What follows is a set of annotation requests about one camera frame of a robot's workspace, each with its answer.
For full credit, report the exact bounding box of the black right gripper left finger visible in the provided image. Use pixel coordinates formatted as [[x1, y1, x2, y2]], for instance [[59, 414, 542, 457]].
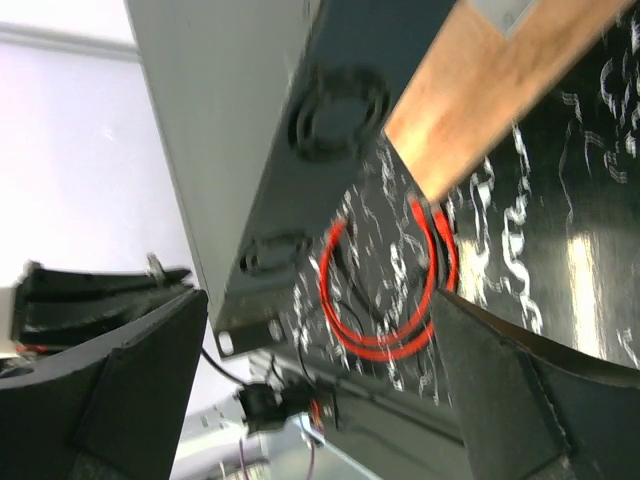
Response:
[[1, 290, 208, 479]]

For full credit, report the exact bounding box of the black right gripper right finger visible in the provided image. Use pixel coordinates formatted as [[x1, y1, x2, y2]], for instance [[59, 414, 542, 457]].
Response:
[[432, 290, 639, 479]]

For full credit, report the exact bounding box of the red ethernet cable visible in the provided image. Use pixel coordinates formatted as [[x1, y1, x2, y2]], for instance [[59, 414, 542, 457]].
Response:
[[318, 198, 459, 361]]

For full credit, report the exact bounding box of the grey network switch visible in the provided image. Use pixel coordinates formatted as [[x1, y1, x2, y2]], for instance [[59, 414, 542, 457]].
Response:
[[127, 0, 453, 357]]

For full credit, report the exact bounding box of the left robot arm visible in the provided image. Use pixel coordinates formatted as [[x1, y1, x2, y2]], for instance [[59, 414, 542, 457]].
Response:
[[1, 254, 194, 370]]

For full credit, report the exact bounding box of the wooden board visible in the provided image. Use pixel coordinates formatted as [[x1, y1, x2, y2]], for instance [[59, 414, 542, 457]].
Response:
[[385, 1, 631, 201]]

